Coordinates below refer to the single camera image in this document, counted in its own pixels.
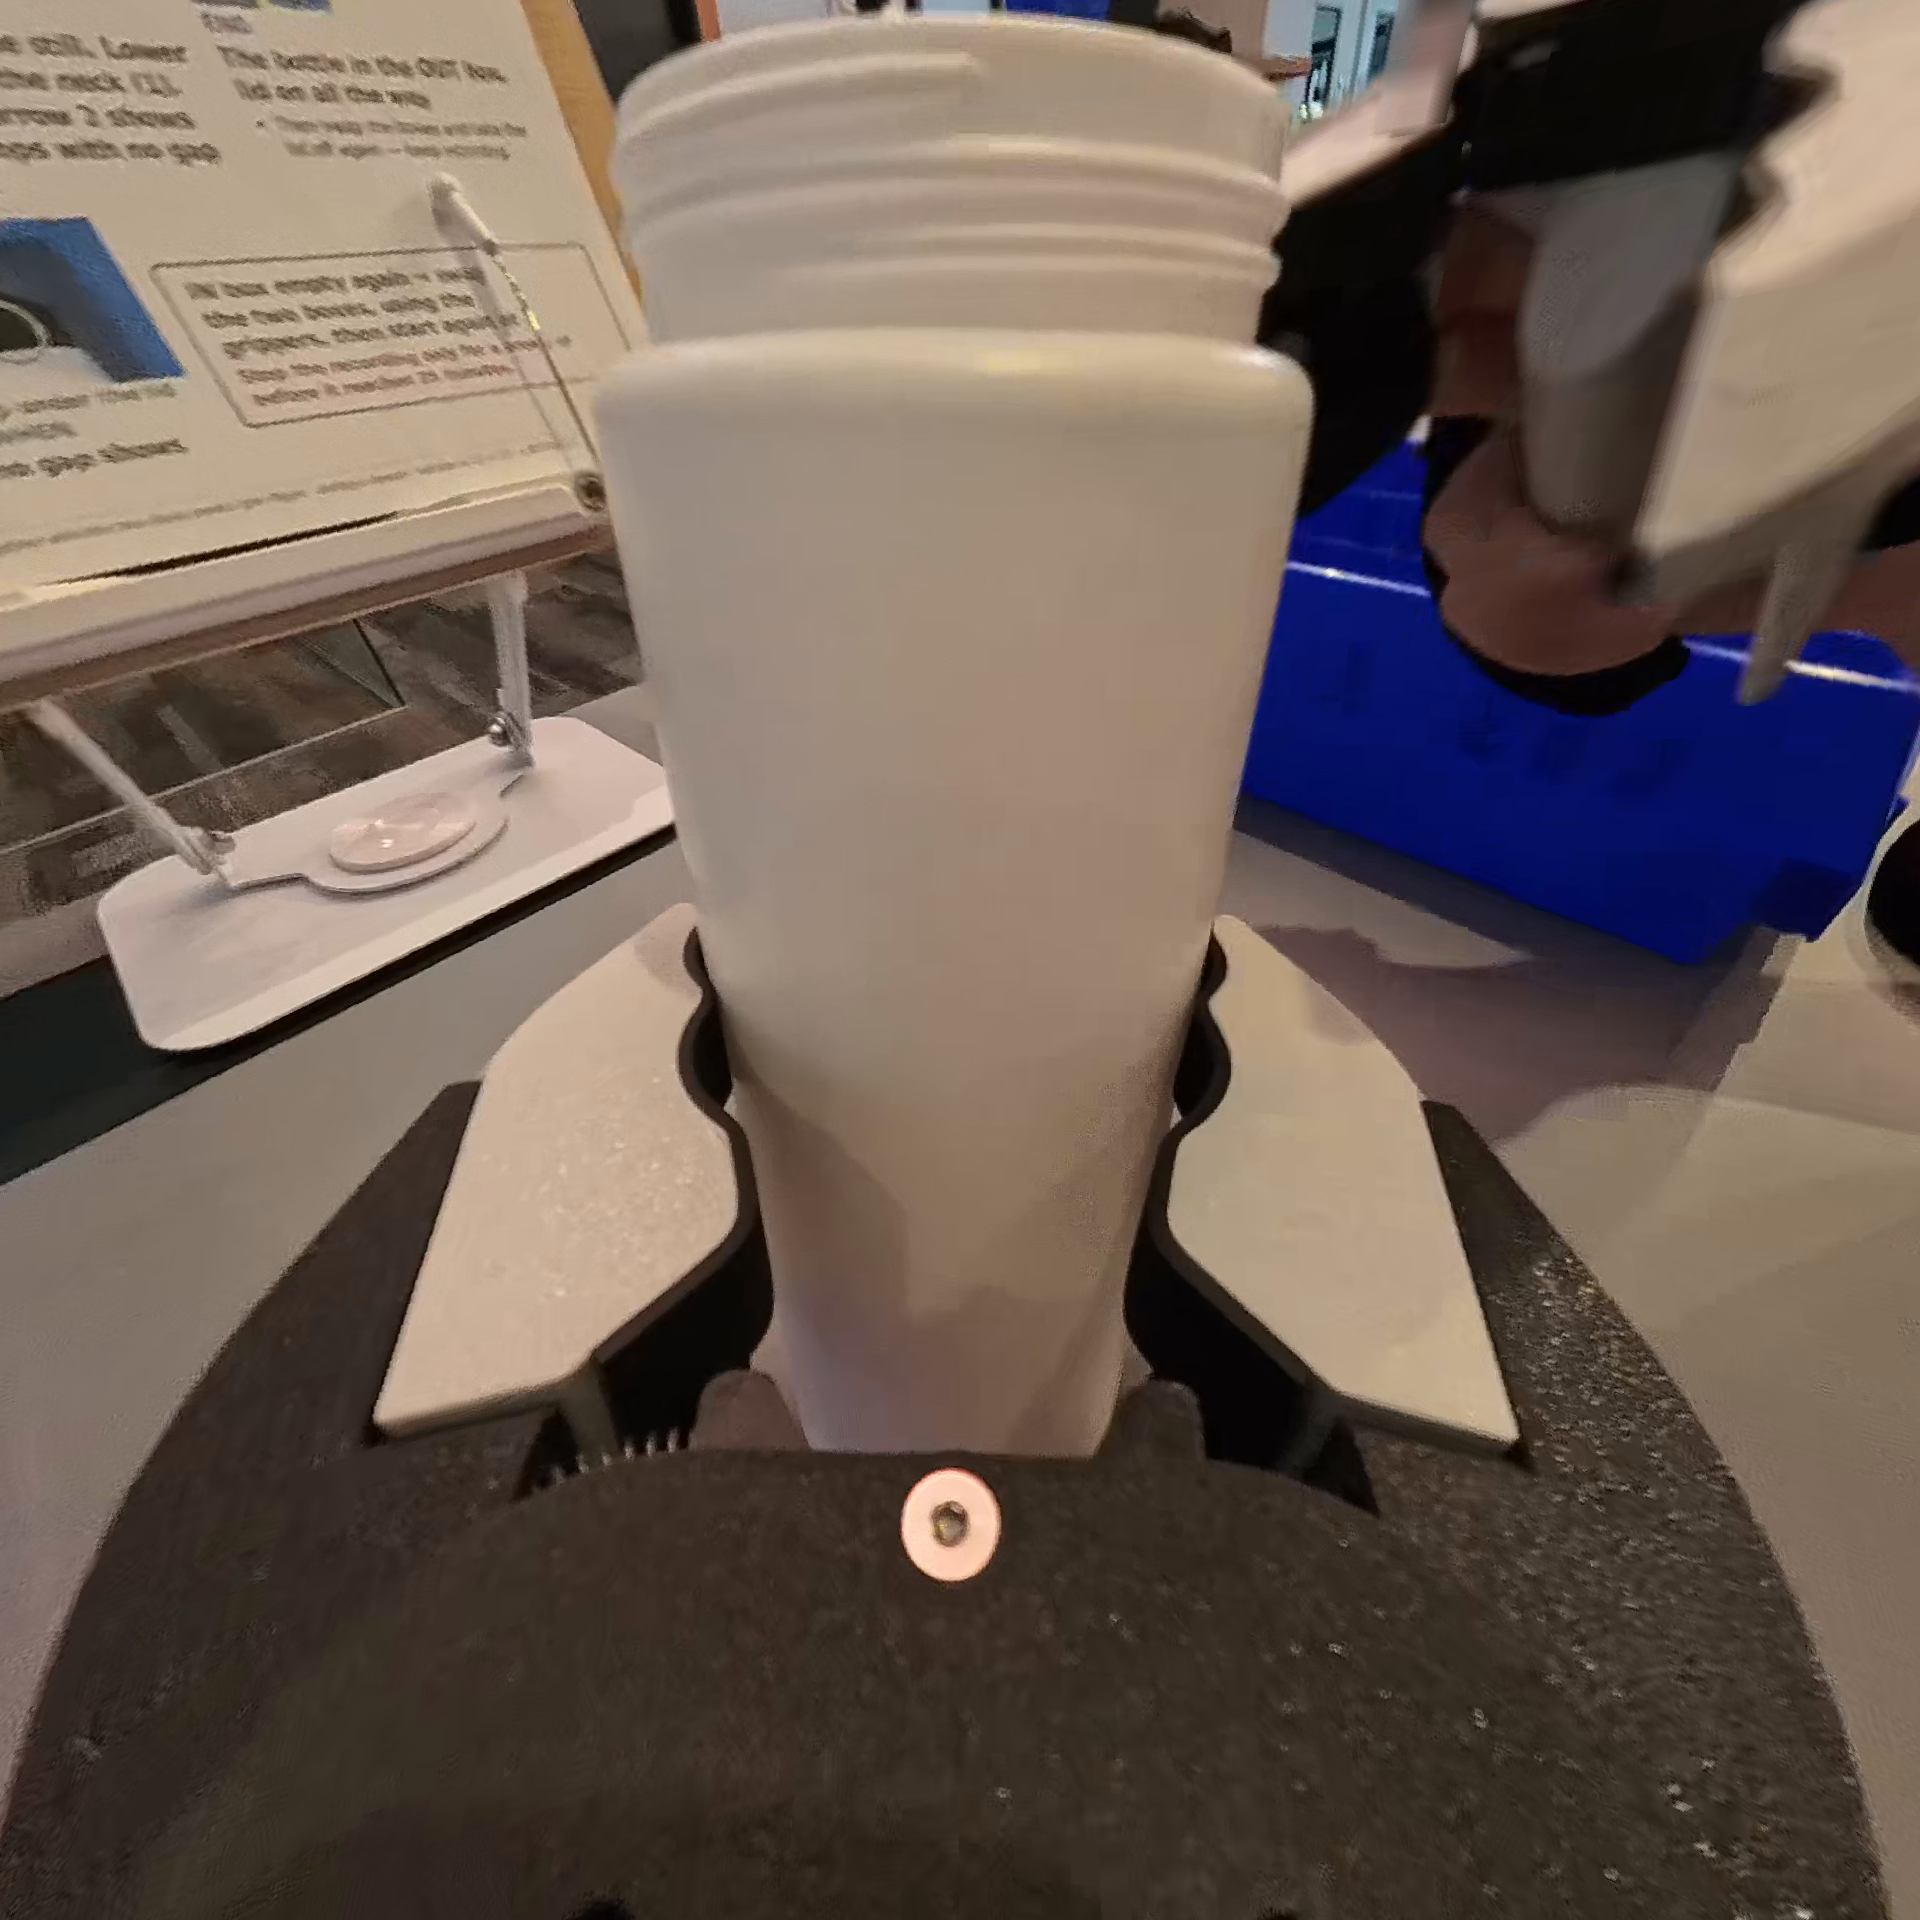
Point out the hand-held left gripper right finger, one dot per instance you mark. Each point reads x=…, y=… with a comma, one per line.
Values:
x=1336, y=1231

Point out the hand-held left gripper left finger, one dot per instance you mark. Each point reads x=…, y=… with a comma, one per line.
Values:
x=586, y=1201

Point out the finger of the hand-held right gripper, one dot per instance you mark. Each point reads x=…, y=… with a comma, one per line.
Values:
x=1799, y=301
x=1380, y=104

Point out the blue plastic bin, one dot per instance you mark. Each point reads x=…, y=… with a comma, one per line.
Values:
x=1500, y=809

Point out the white plastic bottle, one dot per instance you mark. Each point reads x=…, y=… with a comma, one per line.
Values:
x=960, y=750

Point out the person's right hand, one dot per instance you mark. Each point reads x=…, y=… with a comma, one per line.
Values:
x=1516, y=585

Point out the instruction board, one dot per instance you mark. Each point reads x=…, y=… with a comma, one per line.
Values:
x=299, y=225

